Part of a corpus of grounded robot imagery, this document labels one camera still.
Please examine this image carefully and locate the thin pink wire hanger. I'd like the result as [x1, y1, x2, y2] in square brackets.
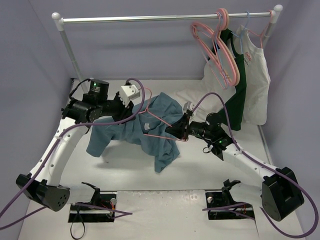
[138, 87, 187, 142]

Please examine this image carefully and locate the blue t shirt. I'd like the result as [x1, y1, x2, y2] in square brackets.
[86, 92, 183, 173]

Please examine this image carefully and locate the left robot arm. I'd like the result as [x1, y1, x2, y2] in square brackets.
[16, 79, 140, 212]

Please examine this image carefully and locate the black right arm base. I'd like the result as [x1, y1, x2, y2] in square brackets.
[205, 191, 255, 221]

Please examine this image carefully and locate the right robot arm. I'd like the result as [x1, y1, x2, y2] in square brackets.
[165, 111, 305, 222]

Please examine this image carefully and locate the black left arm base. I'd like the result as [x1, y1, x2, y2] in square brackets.
[68, 192, 117, 223]

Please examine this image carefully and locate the green t shirt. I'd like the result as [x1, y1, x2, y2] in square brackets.
[213, 29, 247, 131]

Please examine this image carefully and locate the white t shirt on hanger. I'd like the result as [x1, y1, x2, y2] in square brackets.
[234, 25, 271, 126]

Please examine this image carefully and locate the pink hanger behind thick one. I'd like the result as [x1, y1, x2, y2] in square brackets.
[190, 10, 229, 90]

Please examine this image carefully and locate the pink hanger at rack end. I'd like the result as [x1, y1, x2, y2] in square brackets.
[248, 10, 273, 49]

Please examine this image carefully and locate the white clothes rack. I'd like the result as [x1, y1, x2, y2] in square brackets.
[51, 4, 284, 83]

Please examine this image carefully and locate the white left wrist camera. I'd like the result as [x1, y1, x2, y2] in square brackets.
[119, 85, 140, 106]

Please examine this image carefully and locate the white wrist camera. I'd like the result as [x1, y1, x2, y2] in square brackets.
[119, 85, 140, 106]
[183, 101, 196, 113]

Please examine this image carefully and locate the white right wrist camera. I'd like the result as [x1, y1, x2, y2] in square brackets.
[183, 101, 196, 113]

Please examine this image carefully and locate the black cable loop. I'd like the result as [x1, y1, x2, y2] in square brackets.
[70, 209, 88, 239]

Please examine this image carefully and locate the blue wire hanger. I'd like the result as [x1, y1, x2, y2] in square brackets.
[232, 11, 250, 54]

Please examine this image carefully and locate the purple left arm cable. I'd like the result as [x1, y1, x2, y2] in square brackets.
[0, 77, 146, 230]

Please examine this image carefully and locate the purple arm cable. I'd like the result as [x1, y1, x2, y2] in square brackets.
[192, 92, 316, 239]
[0, 77, 146, 230]

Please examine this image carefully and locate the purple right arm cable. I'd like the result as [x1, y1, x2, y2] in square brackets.
[192, 92, 316, 239]

